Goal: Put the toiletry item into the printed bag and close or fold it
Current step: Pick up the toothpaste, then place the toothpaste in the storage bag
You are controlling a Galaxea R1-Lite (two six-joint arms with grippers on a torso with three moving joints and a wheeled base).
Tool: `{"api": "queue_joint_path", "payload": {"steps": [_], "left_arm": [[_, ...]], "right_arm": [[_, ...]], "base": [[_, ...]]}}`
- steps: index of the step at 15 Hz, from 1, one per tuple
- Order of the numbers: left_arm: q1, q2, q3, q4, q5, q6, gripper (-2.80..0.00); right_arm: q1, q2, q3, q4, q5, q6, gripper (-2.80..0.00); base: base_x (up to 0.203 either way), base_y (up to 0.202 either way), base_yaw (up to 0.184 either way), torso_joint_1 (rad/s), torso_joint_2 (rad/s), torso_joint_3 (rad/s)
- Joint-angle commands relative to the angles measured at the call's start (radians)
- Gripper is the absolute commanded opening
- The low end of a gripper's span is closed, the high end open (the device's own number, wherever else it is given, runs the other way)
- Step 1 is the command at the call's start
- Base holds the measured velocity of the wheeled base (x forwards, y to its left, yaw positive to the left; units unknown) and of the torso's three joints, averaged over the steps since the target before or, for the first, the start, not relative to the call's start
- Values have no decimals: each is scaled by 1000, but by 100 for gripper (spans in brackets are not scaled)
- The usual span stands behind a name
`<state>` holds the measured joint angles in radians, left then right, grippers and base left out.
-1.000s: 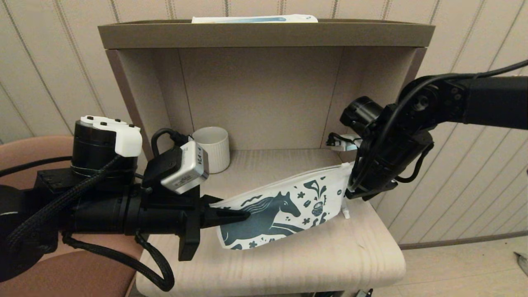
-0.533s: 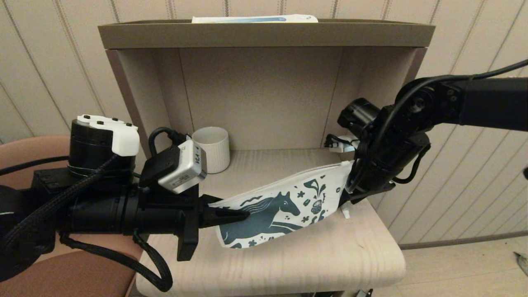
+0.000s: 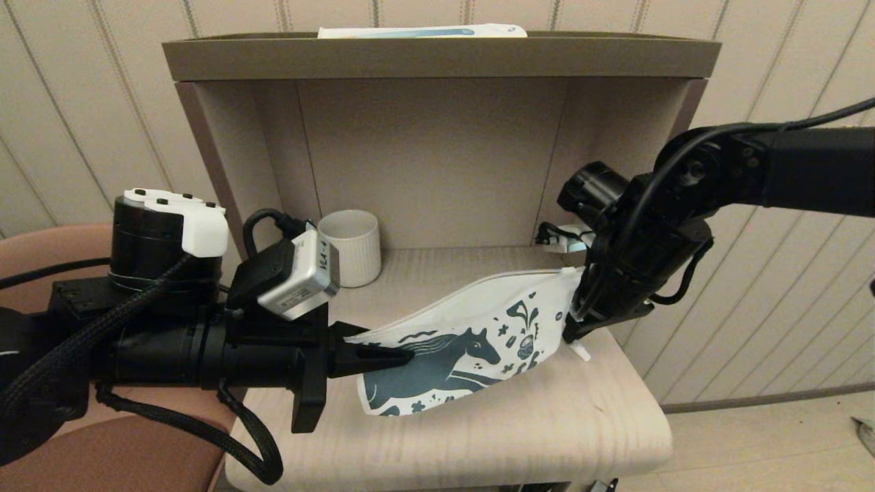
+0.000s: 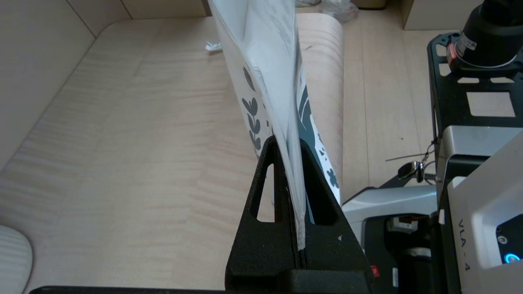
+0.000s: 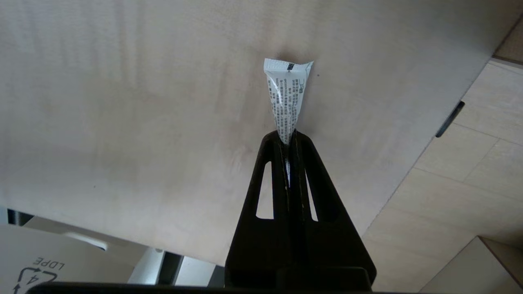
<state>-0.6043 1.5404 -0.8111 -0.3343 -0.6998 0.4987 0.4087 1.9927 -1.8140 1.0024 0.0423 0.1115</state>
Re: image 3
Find white horse-print zipper pouch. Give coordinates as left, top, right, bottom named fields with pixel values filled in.
left=344, top=268, right=582, bottom=417

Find black left camera bracket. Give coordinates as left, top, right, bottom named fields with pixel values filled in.
left=226, top=238, right=298, bottom=312

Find white ribbed ceramic mug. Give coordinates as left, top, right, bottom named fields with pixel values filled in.
left=318, top=209, right=381, bottom=288

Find black right camera cable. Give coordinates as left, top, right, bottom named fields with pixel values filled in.
left=602, top=98, right=875, bottom=226

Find white blue toothpaste box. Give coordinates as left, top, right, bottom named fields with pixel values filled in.
left=318, top=24, right=528, bottom=40

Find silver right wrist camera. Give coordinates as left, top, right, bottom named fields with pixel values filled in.
left=537, top=222, right=595, bottom=254

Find brown beige shelf unit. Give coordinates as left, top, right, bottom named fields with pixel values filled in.
left=161, top=33, right=721, bottom=322

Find brown upholstered chair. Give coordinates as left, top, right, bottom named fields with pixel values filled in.
left=0, top=224, right=240, bottom=492

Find black braided sleeve cable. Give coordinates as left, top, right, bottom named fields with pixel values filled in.
left=0, top=253, right=196, bottom=418

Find black left camera cable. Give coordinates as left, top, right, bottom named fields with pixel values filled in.
left=243, top=208, right=315, bottom=257

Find black items under table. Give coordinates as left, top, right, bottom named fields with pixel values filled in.
left=520, top=476, right=619, bottom=492

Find black braided cable loop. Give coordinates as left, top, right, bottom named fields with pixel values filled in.
left=96, top=386, right=284, bottom=486

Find grey object on floor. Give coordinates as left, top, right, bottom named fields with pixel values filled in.
left=850, top=418, right=875, bottom=460

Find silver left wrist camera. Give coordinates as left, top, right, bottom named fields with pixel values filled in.
left=256, top=229, right=340, bottom=322

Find black camera cable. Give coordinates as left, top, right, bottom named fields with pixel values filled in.
left=602, top=98, right=875, bottom=226
left=243, top=208, right=315, bottom=257

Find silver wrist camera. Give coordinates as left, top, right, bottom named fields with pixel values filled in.
left=537, top=222, right=595, bottom=254
left=256, top=229, right=340, bottom=322

